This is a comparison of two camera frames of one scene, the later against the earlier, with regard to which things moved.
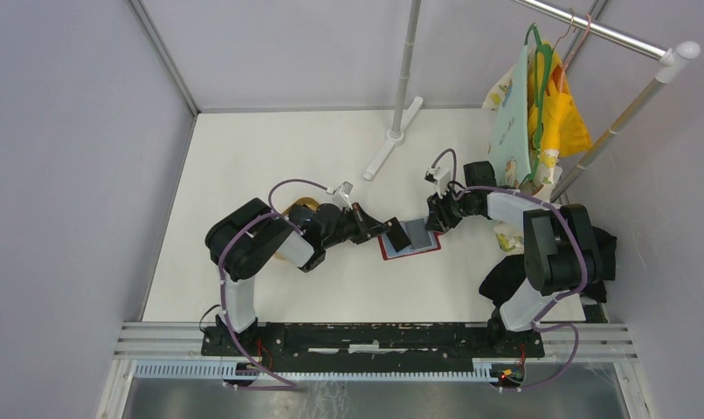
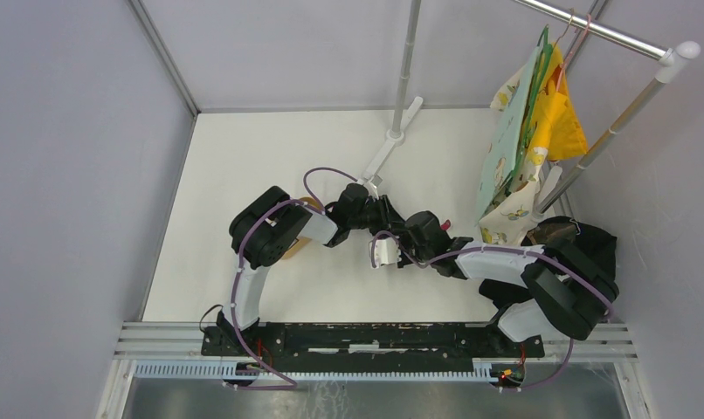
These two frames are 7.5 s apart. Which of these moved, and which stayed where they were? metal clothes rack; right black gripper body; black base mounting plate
Moved: right black gripper body
Stayed: metal clothes rack; black base mounting plate
